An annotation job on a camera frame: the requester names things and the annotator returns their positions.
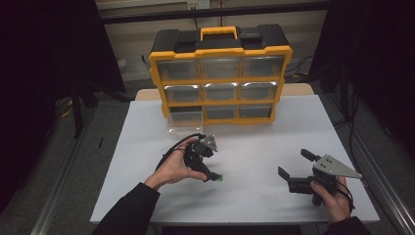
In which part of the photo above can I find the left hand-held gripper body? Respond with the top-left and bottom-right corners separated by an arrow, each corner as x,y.
183,134 -> 219,171

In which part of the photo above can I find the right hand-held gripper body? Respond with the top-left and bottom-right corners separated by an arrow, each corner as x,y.
288,154 -> 363,208

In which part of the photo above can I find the clear plastic drawer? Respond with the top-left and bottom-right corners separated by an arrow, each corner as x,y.
167,110 -> 205,136

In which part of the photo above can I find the dark curtain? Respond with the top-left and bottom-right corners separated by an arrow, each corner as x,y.
307,0 -> 415,155

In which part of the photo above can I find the yellow black drawer cabinet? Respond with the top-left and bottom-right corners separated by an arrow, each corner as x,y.
148,23 -> 294,127

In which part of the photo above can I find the black horizontal bar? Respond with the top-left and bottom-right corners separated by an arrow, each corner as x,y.
98,2 -> 330,25

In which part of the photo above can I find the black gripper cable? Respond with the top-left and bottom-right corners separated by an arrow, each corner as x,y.
336,180 -> 356,213
155,132 -> 206,171

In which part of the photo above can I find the aluminium frame rail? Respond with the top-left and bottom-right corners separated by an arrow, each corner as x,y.
29,107 -> 96,235
321,92 -> 415,235

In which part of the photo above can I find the white wall outlet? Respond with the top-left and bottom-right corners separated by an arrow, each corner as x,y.
187,0 -> 210,11

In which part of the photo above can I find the black metal stand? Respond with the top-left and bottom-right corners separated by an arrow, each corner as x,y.
69,77 -> 99,140

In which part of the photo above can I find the set of clear drawers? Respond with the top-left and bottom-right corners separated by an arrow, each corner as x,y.
156,55 -> 285,120

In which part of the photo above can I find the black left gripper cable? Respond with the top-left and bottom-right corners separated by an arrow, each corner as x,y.
155,132 -> 206,171

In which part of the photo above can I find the white table sheet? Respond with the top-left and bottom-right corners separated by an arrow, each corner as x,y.
89,94 -> 381,224

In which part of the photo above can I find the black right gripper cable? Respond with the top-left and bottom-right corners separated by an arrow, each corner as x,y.
336,180 -> 356,213

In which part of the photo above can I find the person's left hand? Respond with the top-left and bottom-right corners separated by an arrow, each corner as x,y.
144,138 -> 208,192

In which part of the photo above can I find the person's right hand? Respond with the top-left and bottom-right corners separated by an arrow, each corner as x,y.
309,176 -> 353,225

